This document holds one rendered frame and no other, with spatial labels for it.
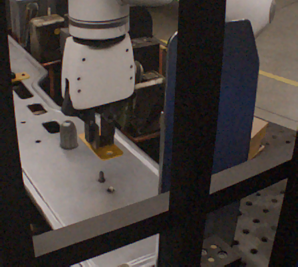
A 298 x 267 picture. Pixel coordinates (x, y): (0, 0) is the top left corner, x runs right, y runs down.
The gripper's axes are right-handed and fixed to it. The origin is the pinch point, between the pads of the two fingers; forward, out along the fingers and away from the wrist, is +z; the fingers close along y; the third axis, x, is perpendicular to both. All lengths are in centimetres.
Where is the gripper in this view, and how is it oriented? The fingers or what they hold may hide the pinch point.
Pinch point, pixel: (100, 131)
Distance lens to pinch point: 77.8
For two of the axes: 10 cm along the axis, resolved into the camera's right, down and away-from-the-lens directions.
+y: -8.4, 2.4, -4.9
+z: -0.3, 8.8, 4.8
